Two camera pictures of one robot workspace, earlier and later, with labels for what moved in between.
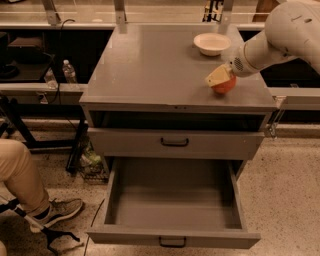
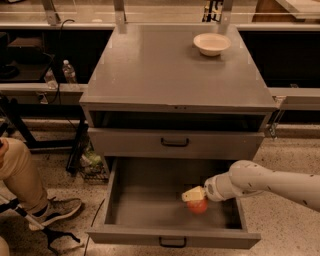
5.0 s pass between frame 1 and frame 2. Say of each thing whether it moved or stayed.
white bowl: stayed
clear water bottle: stayed
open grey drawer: stayed
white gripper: moved
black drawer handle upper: stayed
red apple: moved
